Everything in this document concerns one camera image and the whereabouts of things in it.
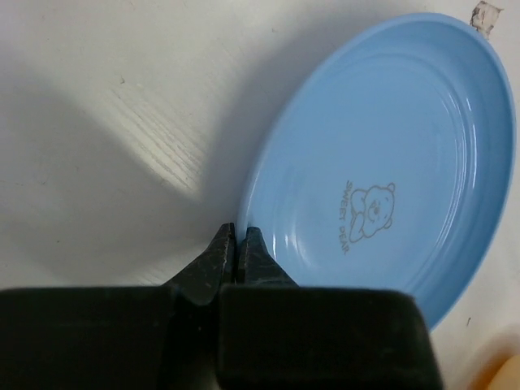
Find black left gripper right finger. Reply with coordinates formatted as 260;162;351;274
217;227;444;389

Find orange plastic plate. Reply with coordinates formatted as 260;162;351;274
469;338;519;389

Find white tape scrap on table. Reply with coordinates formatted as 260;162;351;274
470;1;503;40

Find light blue plastic plate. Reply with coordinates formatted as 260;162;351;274
236;13;516;327

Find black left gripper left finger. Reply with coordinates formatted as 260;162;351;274
1;223;236;389

